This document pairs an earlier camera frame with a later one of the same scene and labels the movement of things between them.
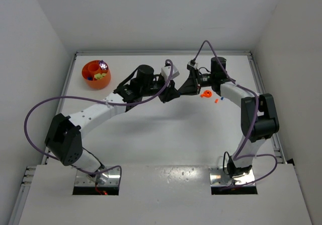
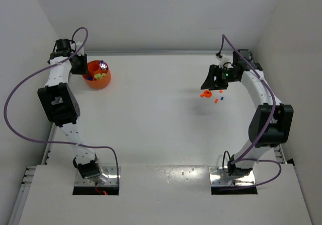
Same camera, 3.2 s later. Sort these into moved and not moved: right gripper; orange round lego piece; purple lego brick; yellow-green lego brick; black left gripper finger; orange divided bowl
Moved: black left gripper finger; right gripper
Not moved: yellow-green lego brick; purple lego brick; orange round lego piece; orange divided bowl
